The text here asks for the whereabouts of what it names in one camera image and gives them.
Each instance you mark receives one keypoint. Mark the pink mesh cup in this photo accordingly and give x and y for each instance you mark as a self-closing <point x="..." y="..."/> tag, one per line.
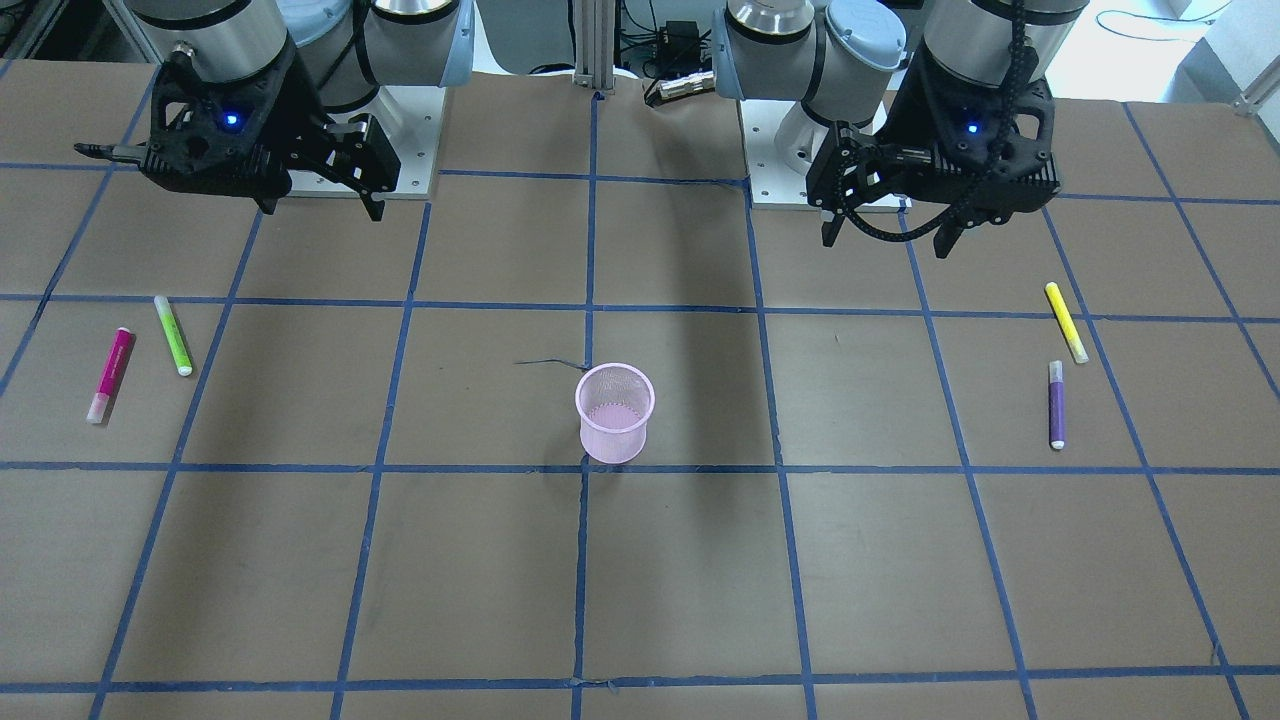
<point x="615" y="403"/>

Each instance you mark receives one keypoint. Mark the aluminium frame post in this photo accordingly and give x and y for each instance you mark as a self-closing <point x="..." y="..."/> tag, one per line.
<point x="594" y="26"/>

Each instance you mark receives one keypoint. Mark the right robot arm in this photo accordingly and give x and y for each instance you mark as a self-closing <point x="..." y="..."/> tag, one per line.
<point x="350" y="48"/>

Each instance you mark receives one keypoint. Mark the yellow highlighter pen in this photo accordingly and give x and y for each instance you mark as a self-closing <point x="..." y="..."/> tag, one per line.
<point x="1066" y="322"/>

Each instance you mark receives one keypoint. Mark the pink marker pen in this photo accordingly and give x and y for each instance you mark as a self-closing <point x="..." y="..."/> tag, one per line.
<point x="111" y="375"/>

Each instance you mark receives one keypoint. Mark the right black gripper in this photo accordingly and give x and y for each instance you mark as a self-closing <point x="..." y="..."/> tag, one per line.
<point x="303" y="112"/>

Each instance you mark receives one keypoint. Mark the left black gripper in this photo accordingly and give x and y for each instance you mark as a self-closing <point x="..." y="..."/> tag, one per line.
<point x="908" y="118"/>

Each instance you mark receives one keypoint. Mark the purple marker pen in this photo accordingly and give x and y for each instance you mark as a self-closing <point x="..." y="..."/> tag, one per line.
<point x="1056" y="405"/>

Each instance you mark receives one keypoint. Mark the green highlighter pen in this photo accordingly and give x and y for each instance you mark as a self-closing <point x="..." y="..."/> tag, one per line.
<point x="174" y="336"/>

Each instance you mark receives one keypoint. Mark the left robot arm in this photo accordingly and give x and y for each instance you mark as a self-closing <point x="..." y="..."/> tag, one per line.
<point x="845" y="61"/>

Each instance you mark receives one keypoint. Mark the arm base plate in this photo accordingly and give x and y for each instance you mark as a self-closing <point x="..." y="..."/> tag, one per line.
<point x="780" y="141"/>
<point x="412" y="117"/>

